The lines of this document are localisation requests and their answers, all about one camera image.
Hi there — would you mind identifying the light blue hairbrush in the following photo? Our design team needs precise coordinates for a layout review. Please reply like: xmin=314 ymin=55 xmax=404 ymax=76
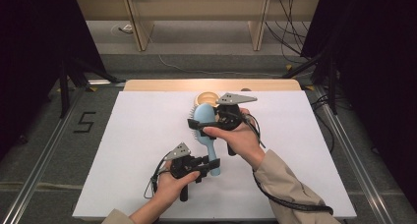
xmin=188 ymin=102 xmax=222 ymax=177

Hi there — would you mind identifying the person's left hand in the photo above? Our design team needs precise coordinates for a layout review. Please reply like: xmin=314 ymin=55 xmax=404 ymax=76
xmin=153 ymin=160 xmax=202 ymax=215

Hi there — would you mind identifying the black curtain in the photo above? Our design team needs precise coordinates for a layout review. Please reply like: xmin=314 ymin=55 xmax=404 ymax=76
xmin=299 ymin=0 xmax=417 ymax=213
xmin=0 ymin=0 xmax=108 ymax=161

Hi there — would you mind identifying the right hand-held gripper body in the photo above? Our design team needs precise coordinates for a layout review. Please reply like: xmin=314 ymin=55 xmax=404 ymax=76
xmin=214 ymin=92 xmax=259 ymax=157

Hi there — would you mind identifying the beige wooden desk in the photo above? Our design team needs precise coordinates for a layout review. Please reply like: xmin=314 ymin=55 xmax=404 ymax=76
xmin=74 ymin=0 xmax=322 ymax=52

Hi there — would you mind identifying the person's right hand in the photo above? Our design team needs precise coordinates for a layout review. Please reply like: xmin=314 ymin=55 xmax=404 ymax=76
xmin=202 ymin=107 xmax=267 ymax=170

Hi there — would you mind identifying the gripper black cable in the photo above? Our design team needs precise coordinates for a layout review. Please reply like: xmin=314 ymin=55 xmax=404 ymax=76
xmin=143 ymin=151 xmax=173 ymax=199
xmin=241 ymin=112 xmax=334 ymax=216

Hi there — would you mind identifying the cream ribbed cup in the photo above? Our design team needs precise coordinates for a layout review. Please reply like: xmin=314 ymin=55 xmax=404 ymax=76
xmin=194 ymin=90 xmax=221 ymax=108

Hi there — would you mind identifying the thin black floor cable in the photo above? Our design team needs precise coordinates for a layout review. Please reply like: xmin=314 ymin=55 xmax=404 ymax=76
xmin=310 ymin=91 xmax=336 ymax=154

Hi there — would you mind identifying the black tripod stand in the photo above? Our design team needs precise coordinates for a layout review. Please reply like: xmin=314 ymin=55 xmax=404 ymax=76
xmin=281 ymin=50 xmax=339 ymax=116
xmin=58 ymin=55 xmax=127 ymax=120

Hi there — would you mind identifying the white board table cover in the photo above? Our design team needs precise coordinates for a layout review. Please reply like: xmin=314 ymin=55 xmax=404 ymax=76
xmin=72 ymin=90 xmax=358 ymax=220

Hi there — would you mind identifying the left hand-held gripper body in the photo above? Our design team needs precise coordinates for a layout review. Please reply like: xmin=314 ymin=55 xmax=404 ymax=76
xmin=162 ymin=141 xmax=202 ymax=202

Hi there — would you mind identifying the bundle of black cables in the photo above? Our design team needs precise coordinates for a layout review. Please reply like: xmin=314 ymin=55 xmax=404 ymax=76
xmin=265 ymin=0 xmax=313 ymax=65

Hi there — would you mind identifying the aluminium floor rail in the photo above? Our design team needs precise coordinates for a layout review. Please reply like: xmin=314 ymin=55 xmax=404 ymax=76
xmin=0 ymin=80 xmax=127 ymax=224
xmin=313 ymin=85 xmax=398 ymax=224

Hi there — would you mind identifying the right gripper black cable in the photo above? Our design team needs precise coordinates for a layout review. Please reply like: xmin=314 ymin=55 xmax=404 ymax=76
xmin=241 ymin=112 xmax=334 ymax=216

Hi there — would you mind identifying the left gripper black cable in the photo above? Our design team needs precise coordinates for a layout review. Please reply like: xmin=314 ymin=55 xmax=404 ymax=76
xmin=143 ymin=151 xmax=173 ymax=199

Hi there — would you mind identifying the round floor socket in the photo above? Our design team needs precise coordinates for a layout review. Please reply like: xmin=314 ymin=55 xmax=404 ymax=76
xmin=110 ymin=23 xmax=135 ymax=35

